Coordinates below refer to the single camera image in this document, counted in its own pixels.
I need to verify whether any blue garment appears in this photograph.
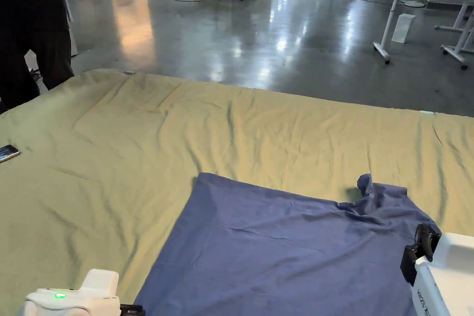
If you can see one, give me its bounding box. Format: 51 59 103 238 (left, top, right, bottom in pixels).
134 172 442 316

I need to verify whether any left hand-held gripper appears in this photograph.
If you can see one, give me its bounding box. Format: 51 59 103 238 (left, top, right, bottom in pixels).
23 268 146 316

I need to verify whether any bed with pale green sheet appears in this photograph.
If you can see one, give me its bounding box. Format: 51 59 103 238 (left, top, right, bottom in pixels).
0 68 474 316

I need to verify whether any smartphone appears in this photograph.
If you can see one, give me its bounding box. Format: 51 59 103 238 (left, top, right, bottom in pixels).
0 144 21 164

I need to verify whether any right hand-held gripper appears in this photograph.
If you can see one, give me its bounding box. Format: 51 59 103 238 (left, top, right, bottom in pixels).
400 223 474 316

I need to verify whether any white carton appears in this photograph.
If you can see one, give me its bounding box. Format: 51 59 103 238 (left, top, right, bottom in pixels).
392 13 417 44

